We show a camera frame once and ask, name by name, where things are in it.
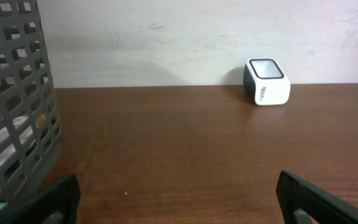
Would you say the white barcode scanner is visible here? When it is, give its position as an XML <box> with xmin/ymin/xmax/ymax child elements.
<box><xmin>243</xmin><ymin>58</ymin><xmax>291</xmax><ymax>106</ymax></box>

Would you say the grey plastic mesh basket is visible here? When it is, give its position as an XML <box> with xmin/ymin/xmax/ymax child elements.
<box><xmin>0</xmin><ymin>0</ymin><xmax>62</xmax><ymax>210</ymax></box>

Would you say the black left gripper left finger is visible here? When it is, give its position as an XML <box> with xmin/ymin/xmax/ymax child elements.
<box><xmin>0</xmin><ymin>174</ymin><xmax>81</xmax><ymax>223</ymax></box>

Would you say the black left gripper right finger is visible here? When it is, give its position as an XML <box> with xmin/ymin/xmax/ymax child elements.
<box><xmin>276</xmin><ymin>170</ymin><xmax>358</xmax><ymax>224</ymax></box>

